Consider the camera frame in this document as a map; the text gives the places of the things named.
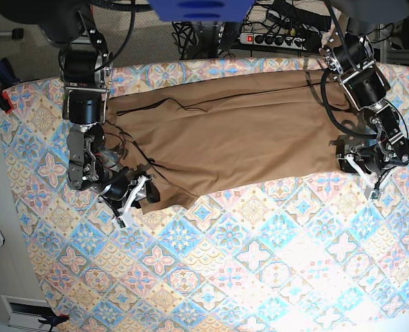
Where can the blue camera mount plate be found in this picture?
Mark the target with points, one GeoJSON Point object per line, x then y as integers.
{"type": "Point", "coordinates": [201, 10]}

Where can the patterned tablecloth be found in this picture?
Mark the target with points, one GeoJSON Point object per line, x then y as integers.
{"type": "Point", "coordinates": [298, 254]}

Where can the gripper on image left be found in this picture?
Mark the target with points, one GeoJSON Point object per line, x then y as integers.
{"type": "Point", "coordinates": [120, 194]}

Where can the brown t-shirt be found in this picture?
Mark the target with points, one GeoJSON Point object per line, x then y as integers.
{"type": "Point", "coordinates": [204, 137]}

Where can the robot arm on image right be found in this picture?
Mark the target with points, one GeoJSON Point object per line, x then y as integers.
{"type": "Point", "coordinates": [350, 62]}

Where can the white power strip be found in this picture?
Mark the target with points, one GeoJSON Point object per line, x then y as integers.
{"type": "Point", "coordinates": [272, 40]}

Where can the red and black clamp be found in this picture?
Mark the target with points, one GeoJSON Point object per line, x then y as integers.
{"type": "Point", "coordinates": [5, 102]}

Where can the black orange clamp bottom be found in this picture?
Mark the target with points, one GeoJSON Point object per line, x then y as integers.
{"type": "Point", "coordinates": [48, 317]}

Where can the white box with dark window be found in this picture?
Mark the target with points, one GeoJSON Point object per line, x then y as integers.
{"type": "Point", "coordinates": [24, 313]}

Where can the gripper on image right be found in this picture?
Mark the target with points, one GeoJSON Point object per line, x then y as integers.
{"type": "Point", "coordinates": [372, 164]}

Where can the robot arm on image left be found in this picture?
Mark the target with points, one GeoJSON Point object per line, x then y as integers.
{"type": "Point", "coordinates": [86, 66]}

